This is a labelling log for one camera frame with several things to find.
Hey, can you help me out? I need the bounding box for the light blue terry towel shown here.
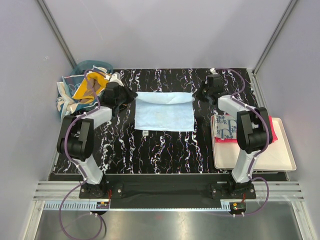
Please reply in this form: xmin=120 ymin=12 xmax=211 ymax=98
xmin=134 ymin=92 xmax=195 ymax=132

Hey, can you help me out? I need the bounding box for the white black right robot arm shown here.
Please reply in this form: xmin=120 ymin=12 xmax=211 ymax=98
xmin=193 ymin=73 xmax=273 ymax=199

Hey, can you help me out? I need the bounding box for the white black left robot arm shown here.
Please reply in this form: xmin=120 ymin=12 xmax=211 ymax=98
xmin=56 ymin=82 xmax=138 ymax=199

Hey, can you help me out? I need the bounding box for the yellow towel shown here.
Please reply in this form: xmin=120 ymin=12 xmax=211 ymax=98
xmin=72 ymin=71 xmax=111 ymax=104

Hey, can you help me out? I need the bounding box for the teal plastic laundry basket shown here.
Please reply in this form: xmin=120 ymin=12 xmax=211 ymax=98
xmin=61 ymin=59 xmax=114 ymax=112

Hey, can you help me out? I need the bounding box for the grey lettered folded towel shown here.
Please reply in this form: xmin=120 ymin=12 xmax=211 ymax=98
xmin=211 ymin=114 xmax=237 ymax=141

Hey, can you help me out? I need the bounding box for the blue white patterned towel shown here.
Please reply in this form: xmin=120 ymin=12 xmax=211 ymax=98
xmin=56 ymin=66 xmax=111 ymax=120

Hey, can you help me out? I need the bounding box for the pink folded towel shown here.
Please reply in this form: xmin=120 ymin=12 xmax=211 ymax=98
xmin=215 ymin=114 xmax=279 ymax=144

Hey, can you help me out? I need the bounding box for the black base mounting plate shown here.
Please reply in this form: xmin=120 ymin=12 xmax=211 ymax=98
xmin=79 ymin=173 xmax=256 ymax=211

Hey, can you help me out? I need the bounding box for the white plastic tray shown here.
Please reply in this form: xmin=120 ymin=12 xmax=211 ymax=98
xmin=210 ymin=114 xmax=297 ymax=172

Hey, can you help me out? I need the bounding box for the left controller board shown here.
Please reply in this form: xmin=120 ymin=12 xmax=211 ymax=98
xmin=96 ymin=200 xmax=111 ymax=210

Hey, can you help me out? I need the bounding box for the controller board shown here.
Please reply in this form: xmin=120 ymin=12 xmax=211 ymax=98
xmin=230 ymin=202 xmax=247 ymax=212
xmin=96 ymin=200 xmax=111 ymax=210

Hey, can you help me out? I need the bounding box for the right controller board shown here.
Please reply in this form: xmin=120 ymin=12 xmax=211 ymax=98
xmin=230 ymin=202 xmax=247 ymax=212

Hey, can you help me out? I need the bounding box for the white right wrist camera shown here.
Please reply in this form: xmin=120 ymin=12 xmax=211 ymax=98
xmin=210 ymin=68 xmax=217 ymax=75

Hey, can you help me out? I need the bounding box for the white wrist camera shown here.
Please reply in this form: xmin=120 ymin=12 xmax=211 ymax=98
xmin=109 ymin=72 xmax=124 ymax=87
xmin=210 ymin=68 xmax=217 ymax=75

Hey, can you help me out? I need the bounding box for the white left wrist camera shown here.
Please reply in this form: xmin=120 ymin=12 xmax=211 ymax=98
xmin=109 ymin=72 xmax=124 ymax=87

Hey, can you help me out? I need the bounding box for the aluminium front rail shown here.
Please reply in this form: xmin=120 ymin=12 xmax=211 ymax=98
xmin=33 ymin=181 xmax=304 ymax=201

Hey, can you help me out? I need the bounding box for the left aluminium corner post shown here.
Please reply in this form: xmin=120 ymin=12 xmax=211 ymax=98
xmin=36 ymin=0 xmax=77 ymax=69

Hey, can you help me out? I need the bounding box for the aluminium corner post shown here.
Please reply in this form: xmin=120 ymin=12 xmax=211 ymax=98
xmin=36 ymin=0 xmax=77 ymax=69
xmin=252 ymin=0 xmax=299 ymax=75

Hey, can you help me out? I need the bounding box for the right aluminium corner post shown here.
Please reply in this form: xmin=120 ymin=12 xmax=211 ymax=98
xmin=252 ymin=0 xmax=299 ymax=75

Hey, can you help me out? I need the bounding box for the slotted cable duct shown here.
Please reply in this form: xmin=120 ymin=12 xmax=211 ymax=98
xmin=44 ymin=201 xmax=108 ymax=211

